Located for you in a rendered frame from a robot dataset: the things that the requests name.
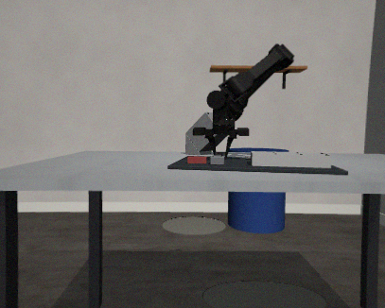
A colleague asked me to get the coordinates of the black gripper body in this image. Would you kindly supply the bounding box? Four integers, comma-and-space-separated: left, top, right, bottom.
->
193, 111, 250, 137

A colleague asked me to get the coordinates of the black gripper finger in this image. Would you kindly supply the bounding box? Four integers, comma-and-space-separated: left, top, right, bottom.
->
204, 136, 216, 155
225, 137, 236, 158

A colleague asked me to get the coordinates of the red square block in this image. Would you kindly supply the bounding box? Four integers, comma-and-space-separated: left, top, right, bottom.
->
187, 156, 207, 163

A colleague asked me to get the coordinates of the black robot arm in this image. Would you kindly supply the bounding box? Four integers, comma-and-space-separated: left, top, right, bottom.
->
207, 44, 294, 134

